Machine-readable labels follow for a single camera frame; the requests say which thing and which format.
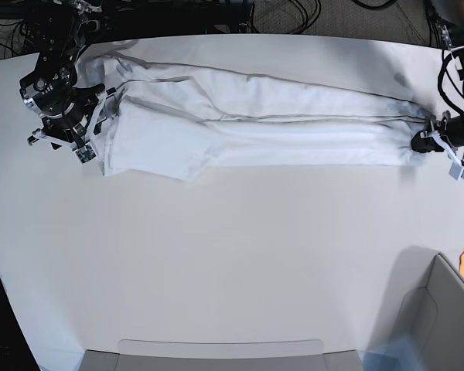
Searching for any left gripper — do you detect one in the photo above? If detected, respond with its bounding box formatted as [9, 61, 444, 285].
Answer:
[411, 111, 464, 154]

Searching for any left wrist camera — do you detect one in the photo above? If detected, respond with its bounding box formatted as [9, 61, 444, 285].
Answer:
[449, 162, 464, 181]

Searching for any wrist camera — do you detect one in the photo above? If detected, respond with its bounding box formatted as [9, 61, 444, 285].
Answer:
[73, 143, 97, 165]
[449, 162, 464, 181]

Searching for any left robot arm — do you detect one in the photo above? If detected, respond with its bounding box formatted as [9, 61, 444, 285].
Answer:
[411, 1, 464, 153]

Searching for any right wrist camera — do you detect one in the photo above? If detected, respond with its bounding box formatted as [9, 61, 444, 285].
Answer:
[73, 143, 97, 165]

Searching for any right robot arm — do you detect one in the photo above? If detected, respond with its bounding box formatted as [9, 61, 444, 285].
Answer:
[19, 1, 108, 150]

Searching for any white T-shirt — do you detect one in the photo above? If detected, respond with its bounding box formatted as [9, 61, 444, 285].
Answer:
[79, 35, 430, 181]

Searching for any blue blurred object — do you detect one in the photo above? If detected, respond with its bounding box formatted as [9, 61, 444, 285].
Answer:
[360, 335, 423, 371]

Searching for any grey tray front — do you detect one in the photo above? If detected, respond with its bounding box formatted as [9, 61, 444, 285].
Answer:
[79, 339, 363, 370]

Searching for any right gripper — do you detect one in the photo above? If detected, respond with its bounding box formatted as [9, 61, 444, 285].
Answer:
[26, 83, 117, 149]

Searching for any grey box right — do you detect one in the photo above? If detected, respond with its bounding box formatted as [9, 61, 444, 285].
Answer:
[391, 254, 464, 370]

